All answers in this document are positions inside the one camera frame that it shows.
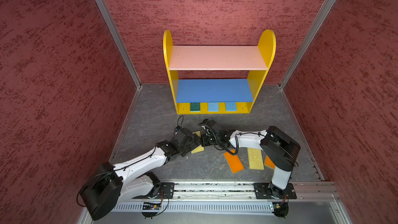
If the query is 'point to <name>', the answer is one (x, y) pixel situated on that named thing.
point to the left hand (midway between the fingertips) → (196, 146)
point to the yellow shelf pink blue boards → (216, 96)
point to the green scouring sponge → (195, 107)
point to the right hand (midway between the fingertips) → (198, 144)
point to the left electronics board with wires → (147, 206)
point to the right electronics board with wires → (281, 209)
